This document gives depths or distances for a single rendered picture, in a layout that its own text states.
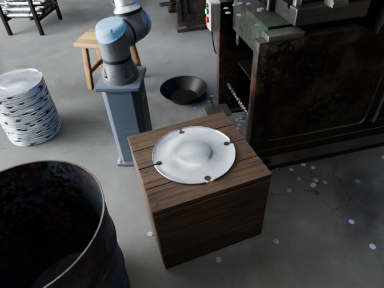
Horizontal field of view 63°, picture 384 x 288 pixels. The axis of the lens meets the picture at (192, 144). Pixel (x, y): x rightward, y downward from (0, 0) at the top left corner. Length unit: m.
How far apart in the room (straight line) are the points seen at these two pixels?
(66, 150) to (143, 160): 0.78
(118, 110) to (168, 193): 0.54
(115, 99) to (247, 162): 0.62
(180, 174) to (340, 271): 0.67
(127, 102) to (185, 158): 0.42
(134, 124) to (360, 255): 1.04
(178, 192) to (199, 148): 0.20
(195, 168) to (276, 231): 0.47
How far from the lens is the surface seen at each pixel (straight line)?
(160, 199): 0.97
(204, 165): 1.05
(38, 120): 1.84
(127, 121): 1.41
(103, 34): 1.26
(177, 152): 1.09
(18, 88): 1.81
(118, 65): 1.30
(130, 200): 1.44
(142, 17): 1.38
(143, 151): 1.13
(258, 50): 1.21
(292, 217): 1.38
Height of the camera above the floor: 1.10
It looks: 41 degrees down
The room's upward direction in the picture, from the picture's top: 4 degrees counter-clockwise
